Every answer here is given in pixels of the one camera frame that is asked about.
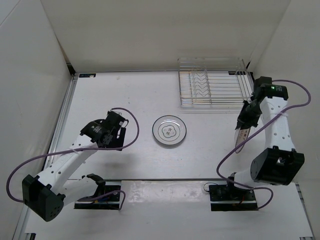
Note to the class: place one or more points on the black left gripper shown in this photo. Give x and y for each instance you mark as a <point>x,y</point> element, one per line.
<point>118,141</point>

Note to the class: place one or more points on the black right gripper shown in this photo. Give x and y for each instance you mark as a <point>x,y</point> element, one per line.
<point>242,119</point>

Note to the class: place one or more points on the white plate orange sunburst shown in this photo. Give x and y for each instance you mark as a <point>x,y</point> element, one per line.
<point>241,136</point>

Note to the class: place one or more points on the white plate green flower outline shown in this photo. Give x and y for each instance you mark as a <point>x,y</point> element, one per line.
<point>169,131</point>

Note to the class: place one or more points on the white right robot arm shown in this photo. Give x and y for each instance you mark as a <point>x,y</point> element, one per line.
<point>208,150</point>

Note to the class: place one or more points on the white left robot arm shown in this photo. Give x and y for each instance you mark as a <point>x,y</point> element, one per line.
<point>48,192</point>

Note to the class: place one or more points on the clear acrylic dish rack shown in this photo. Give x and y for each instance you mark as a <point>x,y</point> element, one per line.
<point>213,84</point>

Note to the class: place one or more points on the small label sticker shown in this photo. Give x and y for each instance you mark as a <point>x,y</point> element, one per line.
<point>87,75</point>

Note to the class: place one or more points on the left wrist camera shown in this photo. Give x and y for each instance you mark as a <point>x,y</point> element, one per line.
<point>115,117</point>

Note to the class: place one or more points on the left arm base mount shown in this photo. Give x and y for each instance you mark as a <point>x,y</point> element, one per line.
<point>110,197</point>

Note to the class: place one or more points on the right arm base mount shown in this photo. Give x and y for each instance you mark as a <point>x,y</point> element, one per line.
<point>227,198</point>

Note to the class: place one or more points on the aluminium table edge rail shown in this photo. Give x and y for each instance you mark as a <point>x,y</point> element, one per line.
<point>19,233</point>

